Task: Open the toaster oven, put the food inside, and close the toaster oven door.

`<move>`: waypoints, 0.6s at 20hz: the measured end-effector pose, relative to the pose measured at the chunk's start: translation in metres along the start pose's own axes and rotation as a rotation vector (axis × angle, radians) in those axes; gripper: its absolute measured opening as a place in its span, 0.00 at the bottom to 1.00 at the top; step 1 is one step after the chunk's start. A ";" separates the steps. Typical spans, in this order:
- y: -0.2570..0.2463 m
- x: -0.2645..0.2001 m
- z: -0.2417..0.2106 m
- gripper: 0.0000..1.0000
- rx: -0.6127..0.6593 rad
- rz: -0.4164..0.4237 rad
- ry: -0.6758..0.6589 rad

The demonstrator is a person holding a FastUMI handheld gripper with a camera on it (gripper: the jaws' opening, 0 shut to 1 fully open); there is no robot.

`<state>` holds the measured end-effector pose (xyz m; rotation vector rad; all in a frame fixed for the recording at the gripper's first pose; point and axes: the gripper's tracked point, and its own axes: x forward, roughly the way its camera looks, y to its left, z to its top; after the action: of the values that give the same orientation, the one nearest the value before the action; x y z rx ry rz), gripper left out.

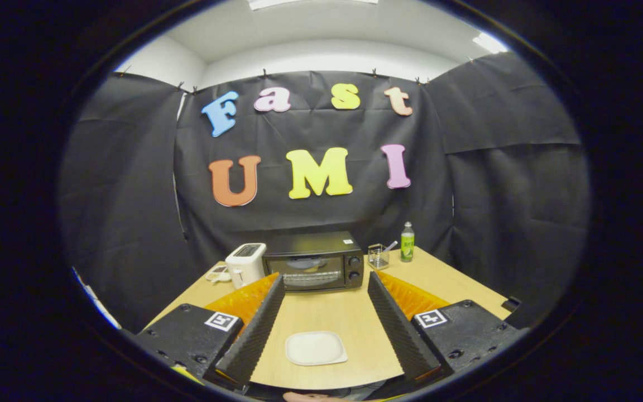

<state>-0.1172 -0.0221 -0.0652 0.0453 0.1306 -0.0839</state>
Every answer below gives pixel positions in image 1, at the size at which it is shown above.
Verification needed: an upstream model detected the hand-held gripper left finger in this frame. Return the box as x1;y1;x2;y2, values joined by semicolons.
132;274;286;390

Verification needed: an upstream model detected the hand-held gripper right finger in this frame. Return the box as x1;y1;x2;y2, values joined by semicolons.
367;271;529;386

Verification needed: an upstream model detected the black toaster oven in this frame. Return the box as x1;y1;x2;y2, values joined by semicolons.
262;231;365;292

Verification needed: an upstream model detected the white pop-up toaster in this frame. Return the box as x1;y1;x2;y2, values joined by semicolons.
225;243;267;289

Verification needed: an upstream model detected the white square plate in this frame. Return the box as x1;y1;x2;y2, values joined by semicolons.
285;331;348;367

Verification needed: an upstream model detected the green drink bottle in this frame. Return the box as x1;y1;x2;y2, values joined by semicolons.
400;222;415;262

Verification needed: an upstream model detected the small ceiling light panel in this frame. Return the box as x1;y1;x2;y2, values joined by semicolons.
472;32;509;55

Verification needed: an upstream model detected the wide ceiling light panel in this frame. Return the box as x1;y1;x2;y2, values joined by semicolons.
248;0;379;11

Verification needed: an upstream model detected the wire mesh holder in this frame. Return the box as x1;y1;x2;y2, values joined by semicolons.
367;243;390;270

